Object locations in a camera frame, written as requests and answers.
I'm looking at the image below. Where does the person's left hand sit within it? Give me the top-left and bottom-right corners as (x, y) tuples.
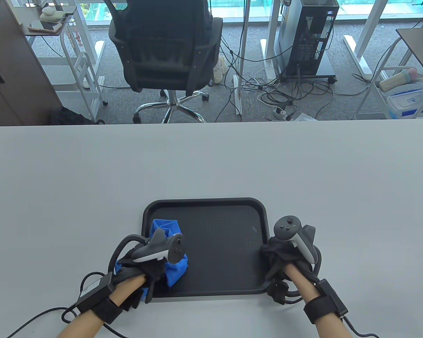
(113, 248), (167, 300)

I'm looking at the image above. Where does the person's right hand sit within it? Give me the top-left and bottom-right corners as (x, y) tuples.
(261, 237), (322, 294)

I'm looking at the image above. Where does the blue rectangular towel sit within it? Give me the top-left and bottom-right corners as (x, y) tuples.
(114, 219), (189, 300)

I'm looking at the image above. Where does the grey hand controller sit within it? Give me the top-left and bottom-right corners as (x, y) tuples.
(131, 228), (186, 264)
(274, 215), (317, 264)

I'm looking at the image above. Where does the black checkered plastic tray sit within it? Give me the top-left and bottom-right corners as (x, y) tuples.
(142, 198), (271, 298)

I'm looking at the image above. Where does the person's left forearm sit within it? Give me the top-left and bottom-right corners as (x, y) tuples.
(56, 282), (142, 338)

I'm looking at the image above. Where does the person's right forearm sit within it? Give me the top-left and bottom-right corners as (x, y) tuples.
(290, 278), (353, 338)

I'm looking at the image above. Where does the black wrist sensor box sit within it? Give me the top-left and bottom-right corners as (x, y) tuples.
(76, 273), (115, 312)
(317, 278), (349, 318)

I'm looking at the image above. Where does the black bag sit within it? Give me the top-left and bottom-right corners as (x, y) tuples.
(49, 107), (106, 126)

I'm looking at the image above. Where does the grey computer trolley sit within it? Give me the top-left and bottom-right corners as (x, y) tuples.
(280, 53), (337, 85)

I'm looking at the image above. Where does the clear plastic container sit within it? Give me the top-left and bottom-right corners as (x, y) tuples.
(386, 88), (423, 120)

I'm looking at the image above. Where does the white rolling side table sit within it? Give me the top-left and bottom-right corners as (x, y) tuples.
(24, 5), (109, 122)

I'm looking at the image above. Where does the beige bottle pink cap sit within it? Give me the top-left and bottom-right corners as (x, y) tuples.
(378, 68), (418, 90)

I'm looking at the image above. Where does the black office chair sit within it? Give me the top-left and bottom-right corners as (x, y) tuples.
(108, 0), (223, 124)

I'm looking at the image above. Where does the white desk leg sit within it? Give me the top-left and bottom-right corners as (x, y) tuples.
(343, 0), (396, 81)
(260, 0), (281, 81)
(233, 0), (251, 116)

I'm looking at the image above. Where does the black computer tower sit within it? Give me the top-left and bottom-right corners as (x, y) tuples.
(273, 0), (340, 76)

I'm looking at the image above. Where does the brown cabinet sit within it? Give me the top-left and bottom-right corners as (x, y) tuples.
(0, 0), (62, 126)

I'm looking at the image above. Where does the smartphone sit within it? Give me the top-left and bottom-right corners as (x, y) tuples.
(27, 21), (62, 33)

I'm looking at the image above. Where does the white rounded object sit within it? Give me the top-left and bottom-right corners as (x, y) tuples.
(39, 6), (65, 21)

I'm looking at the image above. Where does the black glove cable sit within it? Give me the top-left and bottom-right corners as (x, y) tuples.
(5, 235), (152, 338)
(313, 246), (380, 338)

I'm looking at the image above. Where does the black wrist strap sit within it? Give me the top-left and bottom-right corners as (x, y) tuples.
(91, 297), (124, 325)
(303, 295), (339, 325)

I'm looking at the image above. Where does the tangle of floor cables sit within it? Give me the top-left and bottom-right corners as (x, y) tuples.
(211, 35), (374, 122)

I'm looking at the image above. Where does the white wire cart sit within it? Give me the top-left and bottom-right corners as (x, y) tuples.
(354, 35), (423, 120)

